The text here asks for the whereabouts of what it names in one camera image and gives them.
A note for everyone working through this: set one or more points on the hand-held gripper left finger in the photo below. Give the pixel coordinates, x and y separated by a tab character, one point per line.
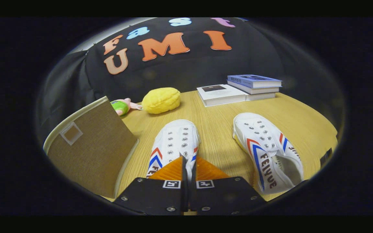
184	181

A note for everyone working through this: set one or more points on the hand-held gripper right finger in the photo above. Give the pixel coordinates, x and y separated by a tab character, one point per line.
193	181

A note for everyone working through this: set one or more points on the white shoe with stripes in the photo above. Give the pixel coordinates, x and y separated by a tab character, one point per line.
264	145
175	139

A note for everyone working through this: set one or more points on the beige fabric storage box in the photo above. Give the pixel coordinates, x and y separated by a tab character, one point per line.
92	152

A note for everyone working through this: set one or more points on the yellow round plush ball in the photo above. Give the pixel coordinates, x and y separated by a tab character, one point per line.
161	100

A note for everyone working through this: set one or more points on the white book with dark photo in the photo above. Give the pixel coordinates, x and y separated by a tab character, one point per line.
220	94

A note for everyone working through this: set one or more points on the pink and green plush toy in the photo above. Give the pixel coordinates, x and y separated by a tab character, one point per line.
121	106

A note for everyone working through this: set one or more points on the plain white paperback book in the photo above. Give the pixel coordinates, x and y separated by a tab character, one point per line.
261	96

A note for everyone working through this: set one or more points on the black backdrop cloth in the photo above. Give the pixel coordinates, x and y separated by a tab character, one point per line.
189	71

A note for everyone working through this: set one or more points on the grey paperback book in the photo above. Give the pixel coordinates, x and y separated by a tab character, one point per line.
257	90

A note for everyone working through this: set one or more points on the blue cover book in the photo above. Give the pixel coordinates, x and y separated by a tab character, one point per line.
254	79

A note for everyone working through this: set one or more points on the black table edge bracket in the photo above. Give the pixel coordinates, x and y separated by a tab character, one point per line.
325	158

